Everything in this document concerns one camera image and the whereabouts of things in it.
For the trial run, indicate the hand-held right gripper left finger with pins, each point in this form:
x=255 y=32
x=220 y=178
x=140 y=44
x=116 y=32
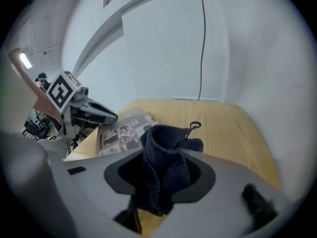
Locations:
x=84 y=187

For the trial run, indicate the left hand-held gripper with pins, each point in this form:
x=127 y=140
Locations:
x=60 y=92

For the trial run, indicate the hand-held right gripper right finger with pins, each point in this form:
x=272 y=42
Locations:
x=223 y=207

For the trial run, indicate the book with grey photo cover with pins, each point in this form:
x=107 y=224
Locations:
x=121 y=135

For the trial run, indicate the dark navy cloth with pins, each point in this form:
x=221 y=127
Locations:
x=163 y=162

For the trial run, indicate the person's left forearm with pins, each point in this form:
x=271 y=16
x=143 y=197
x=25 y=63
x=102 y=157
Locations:
x=32 y=90

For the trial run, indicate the dark background equipment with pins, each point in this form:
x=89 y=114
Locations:
x=39 y=126

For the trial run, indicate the ceiling tube light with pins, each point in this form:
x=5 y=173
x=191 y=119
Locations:
x=25 y=60

